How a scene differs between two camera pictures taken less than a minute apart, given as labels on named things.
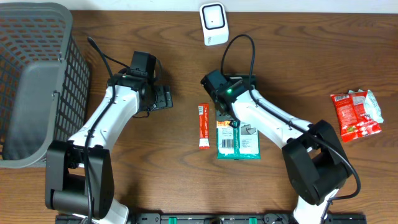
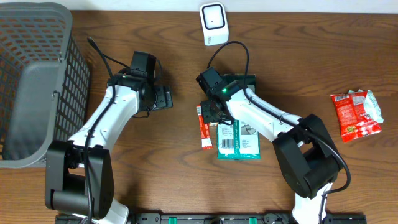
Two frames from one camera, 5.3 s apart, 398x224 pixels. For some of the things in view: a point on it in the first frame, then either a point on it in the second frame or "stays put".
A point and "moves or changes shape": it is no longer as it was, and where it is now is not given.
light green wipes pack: (371, 107) stays put
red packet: (204, 126) stays put
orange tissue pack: (222, 122) moves or changes shape
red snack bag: (352, 121) stays put
